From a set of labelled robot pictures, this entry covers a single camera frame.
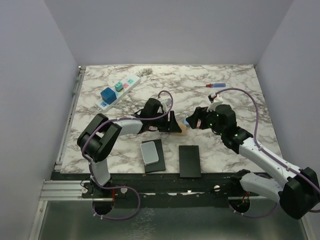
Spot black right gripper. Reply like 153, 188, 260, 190
186, 104, 225, 136

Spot teal USB charger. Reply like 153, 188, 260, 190
114, 81, 124, 92

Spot white power strip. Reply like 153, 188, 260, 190
95, 74, 141, 113

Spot aluminium table edge rail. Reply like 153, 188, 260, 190
54, 65, 87, 172

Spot grey white power bank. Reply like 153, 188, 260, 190
140, 141, 159, 166

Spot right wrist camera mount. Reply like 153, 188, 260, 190
206, 93, 223, 113

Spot blue red screwdriver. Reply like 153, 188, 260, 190
195, 83, 226, 88

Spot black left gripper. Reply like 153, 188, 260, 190
149, 111, 181, 133

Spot beige cube socket adapter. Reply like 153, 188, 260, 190
178, 123, 187, 136

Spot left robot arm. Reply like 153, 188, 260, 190
77, 98, 183, 198

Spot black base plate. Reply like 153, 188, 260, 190
51, 172, 250, 212

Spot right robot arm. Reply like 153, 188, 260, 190
186, 104, 320, 220

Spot black rectangular slab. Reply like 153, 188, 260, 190
178, 145, 202, 178

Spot light blue USB charger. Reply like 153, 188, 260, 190
183, 117, 190, 126

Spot black slab under power bank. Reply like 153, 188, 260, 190
140, 139, 166, 174

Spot blue cube socket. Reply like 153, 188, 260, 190
100, 87, 117, 105

